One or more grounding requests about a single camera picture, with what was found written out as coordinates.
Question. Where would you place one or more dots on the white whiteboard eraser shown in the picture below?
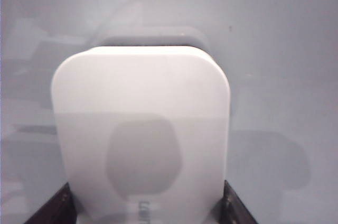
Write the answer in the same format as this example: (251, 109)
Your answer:
(142, 118)

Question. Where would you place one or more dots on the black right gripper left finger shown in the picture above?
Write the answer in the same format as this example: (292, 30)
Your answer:
(55, 206)

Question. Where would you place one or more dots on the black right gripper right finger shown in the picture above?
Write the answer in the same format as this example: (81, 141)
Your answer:
(236, 205)

